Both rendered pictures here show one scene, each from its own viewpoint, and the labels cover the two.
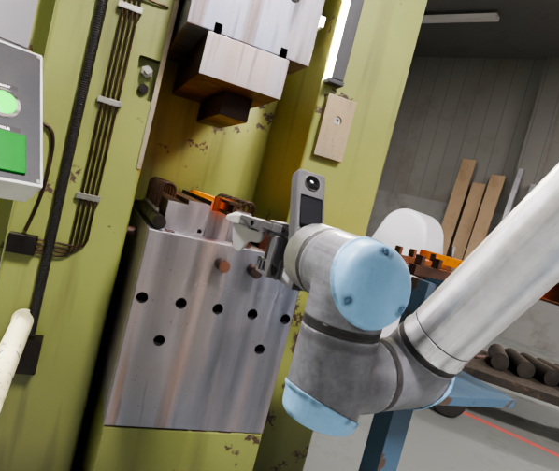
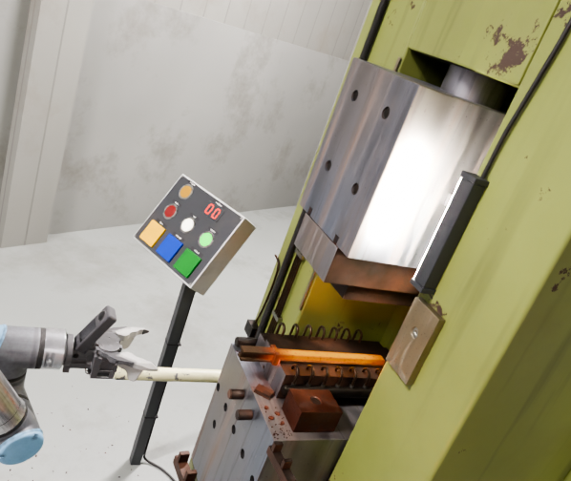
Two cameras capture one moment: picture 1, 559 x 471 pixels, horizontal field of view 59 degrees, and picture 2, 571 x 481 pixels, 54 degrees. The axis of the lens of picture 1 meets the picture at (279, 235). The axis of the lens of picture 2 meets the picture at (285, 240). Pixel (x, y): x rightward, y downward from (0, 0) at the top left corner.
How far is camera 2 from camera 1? 1.63 m
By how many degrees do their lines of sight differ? 82
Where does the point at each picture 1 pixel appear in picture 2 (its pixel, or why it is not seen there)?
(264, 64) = (323, 247)
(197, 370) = (217, 466)
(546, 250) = not seen: outside the picture
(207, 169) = not seen: hidden behind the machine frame
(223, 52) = (306, 231)
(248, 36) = (321, 220)
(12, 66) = (224, 221)
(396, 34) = (523, 242)
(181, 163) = not seen: hidden behind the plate
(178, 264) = (231, 377)
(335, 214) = (393, 446)
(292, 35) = (344, 225)
